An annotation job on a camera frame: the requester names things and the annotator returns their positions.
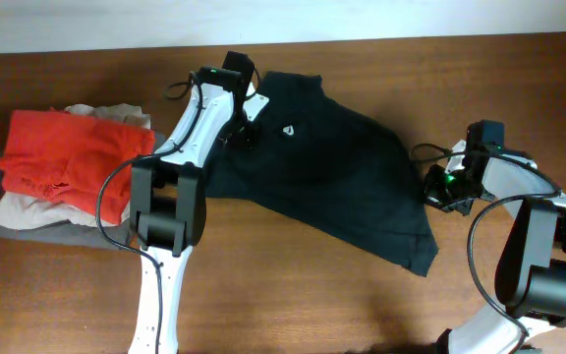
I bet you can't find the grey folded shirt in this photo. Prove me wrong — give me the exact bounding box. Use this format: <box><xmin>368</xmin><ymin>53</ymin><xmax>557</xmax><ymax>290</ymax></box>
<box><xmin>0</xmin><ymin>122</ymin><xmax>164</xmax><ymax>249</ymax></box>

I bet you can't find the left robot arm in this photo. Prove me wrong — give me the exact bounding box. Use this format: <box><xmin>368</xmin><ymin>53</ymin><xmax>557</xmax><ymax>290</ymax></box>
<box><xmin>129</xmin><ymin>51</ymin><xmax>269</xmax><ymax>354</ymax></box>

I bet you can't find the black Nike t-shirt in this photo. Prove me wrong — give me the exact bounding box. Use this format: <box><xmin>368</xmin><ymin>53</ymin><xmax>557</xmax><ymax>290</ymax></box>
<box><xmin>205</xmin><ymin>72</ymin><xmax>438</xmax><ymax>276</ymax></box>

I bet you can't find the right black cable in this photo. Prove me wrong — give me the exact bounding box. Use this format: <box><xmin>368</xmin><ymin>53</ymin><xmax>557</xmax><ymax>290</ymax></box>
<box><xmin>409</xmin><ymin>142</ymin><xmax>562</xmax><ymax>354</ymax></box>

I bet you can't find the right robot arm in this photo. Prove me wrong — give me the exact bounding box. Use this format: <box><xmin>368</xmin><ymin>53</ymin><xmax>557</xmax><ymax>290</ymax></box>
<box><xmin>424</xmin><ymin>120</ymin><xmax>566</xmax><ymax>354</ymax></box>

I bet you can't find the red folded shirt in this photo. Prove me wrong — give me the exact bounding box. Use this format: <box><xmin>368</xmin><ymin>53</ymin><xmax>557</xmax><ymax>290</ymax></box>
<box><xmin>0</xmin><ymin>108</ymin><xmax>157</xmax><ymax>226</ymax></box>

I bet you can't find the beige folded shirt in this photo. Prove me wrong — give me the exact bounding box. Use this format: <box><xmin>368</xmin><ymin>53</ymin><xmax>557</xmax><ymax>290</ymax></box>
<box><xmin>0</xmin><ymin>102</ymin><xmax>152</xmax><ymax>231</ymax></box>

